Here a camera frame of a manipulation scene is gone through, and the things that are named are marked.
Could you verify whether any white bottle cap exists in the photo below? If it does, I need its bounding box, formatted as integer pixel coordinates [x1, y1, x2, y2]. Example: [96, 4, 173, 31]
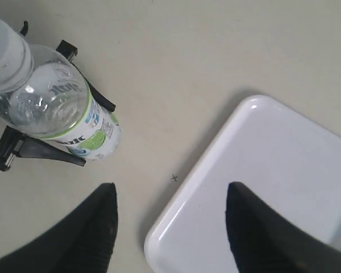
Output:
[0, 20, 33, 92]

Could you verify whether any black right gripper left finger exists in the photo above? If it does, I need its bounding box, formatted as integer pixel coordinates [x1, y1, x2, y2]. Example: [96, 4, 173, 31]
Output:
[0, 183, 118, 272]

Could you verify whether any white rectangular plastic tray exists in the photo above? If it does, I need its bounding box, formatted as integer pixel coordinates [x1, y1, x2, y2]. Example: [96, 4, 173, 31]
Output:
[144, 95, 341, 272]

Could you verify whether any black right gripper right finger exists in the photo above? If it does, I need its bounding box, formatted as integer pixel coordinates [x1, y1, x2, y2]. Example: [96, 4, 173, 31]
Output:
[225, 182, 341, 272]

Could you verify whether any clear plastic drink bottle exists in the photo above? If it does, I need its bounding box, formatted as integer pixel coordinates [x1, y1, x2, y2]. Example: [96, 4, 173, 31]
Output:
[0, 43, 121, 160]

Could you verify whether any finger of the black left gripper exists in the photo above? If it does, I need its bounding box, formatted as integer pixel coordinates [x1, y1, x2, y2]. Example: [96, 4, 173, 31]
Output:
[71, 62, 116, 113]
[16, 137, 86, 167]

